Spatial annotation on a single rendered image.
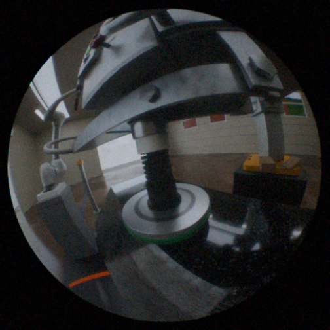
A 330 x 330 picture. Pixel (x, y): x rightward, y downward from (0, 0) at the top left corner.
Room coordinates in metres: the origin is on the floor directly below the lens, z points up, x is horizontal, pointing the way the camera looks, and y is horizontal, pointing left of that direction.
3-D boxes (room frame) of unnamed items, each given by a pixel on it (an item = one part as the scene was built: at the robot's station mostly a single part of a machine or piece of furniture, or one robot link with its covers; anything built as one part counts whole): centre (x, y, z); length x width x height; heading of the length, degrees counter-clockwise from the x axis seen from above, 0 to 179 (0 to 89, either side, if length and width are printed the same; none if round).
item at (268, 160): (0.38, -0.64, 0.81); 0.20 x 0.10 x 0.05; 130
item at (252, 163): (0.47, -0.88, 0.76); 0.49 x 0.49 x 0.05; 32
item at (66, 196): (0.52, 1.22, 0.40); 0.50 x 0.50 x 0.80; 38
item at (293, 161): (0.24, -0.83, 0.80); 0.20 x 0.10 x 0.05; 77
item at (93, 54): (0.15, 0.13, 1.35); 0.08 x 0.03 x 0.28; 62
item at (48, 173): (0.52, 1.21, 1.02); 0.18 x 0.16 x 0.22; 3
